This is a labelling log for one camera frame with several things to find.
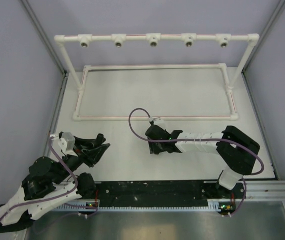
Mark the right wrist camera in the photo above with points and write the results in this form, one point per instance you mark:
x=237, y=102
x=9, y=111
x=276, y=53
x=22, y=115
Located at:
x=158, y=121

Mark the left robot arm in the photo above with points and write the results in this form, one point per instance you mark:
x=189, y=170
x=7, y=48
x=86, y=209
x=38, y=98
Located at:
x=51, y=184

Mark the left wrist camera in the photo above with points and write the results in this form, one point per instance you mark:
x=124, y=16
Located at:
x=67, y=143

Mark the aluminium frame post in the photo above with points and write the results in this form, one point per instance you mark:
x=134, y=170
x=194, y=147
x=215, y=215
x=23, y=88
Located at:
x=265, y=78
x=27, y=7

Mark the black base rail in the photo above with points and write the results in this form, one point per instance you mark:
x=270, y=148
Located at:
x=160, y=194

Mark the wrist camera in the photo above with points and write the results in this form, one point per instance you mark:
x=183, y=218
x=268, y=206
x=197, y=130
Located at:
x=67, y=143
x=158, y=121

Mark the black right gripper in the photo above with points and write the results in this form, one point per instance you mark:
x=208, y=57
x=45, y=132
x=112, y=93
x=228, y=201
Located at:
x=154, y=149

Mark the left aluminium frame post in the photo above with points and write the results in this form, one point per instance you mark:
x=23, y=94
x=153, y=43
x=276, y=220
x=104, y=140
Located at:
x=27, y=7

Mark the right aluminium frame post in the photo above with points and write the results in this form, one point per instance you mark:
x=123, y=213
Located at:
x=265, y=78

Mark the grey slotted cable duct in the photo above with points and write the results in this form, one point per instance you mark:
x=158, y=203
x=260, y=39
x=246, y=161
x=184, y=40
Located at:
x=87, y=206

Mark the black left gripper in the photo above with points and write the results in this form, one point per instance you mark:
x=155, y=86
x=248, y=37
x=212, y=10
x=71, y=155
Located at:
x=90, y=156

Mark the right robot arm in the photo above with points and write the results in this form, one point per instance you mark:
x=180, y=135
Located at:
x=237, y=149

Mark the white PVC pipe frame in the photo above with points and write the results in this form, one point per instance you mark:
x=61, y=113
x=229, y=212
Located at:
x=189, y=39

